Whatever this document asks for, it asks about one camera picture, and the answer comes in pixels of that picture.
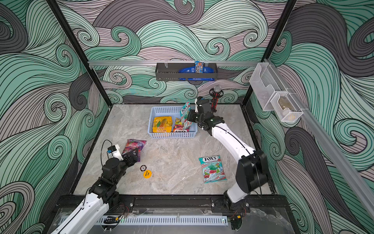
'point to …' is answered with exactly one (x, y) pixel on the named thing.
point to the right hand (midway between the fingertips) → (191, 113)
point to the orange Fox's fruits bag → (178, 126)
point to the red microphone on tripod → (215, 93)
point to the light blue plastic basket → (173, 111)
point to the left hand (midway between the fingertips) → (133, 149)
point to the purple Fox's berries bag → (133, 144)
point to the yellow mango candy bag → (162, 124)
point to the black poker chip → (143, 167)
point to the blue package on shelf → (192, 69)
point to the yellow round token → (147, 174)
